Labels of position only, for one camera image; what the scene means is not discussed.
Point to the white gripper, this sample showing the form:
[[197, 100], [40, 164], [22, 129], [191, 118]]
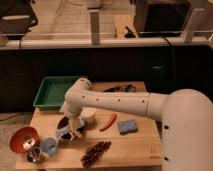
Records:
[[75, 123]]

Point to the dark red grape bunch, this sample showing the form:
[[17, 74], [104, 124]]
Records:
[[94, 153]]

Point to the white cylindrical cup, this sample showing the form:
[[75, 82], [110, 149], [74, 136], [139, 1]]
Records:
[[88, 114]]

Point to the dark cloth towel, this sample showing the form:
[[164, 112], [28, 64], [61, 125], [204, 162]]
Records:
[[121, 88]]

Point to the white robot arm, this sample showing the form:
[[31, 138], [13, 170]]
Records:
[[186, 116]]

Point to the black partition panel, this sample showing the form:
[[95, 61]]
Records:
[[163, 69]]

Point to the blue sponge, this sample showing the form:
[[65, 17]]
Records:
[[128, 126]]

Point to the green plastic tray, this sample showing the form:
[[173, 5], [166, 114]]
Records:
[[50, 95]]

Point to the dark purple bowl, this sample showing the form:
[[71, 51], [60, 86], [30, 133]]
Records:
[[63, 129]]

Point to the red bowl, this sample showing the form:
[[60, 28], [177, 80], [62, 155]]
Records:
[[23, 140]]

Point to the black office chair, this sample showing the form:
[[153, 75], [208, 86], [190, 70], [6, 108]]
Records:
[[16, 18]]

